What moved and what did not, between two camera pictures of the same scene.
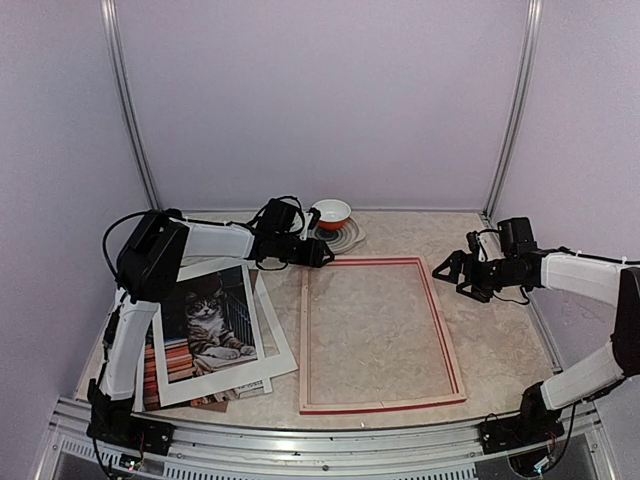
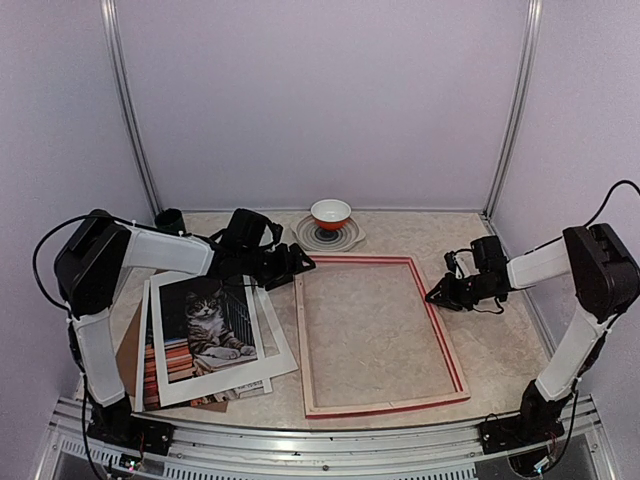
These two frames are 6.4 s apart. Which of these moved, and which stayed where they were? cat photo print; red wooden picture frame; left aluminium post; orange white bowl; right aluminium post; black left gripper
Moved: red wooden picture frame; black left gripper
Stayed: cat photo print; left aluminium post; orange white bowl; right aluminium post
